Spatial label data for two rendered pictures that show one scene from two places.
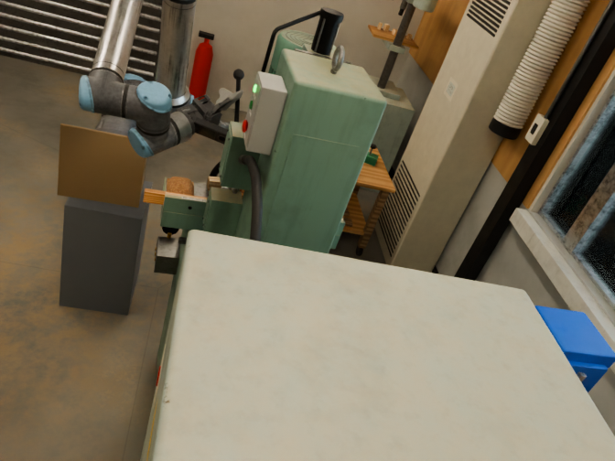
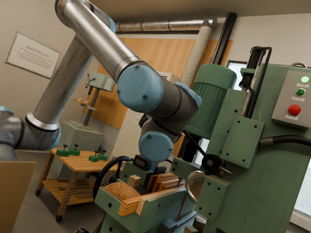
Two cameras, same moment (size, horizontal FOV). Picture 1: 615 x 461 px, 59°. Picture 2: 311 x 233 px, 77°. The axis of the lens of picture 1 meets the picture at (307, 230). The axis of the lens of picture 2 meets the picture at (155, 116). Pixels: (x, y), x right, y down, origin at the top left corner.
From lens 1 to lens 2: 1.46 m
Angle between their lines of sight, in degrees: 48
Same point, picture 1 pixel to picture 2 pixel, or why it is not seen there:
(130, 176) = (9, 203)
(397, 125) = (96, 142)
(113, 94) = (173, 88)
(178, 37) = (81, 73)
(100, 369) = not seen: outside the picture
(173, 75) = (61, 104)
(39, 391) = not seen: outside the picture
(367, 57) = (64, 114)
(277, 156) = not seen: outside the picture
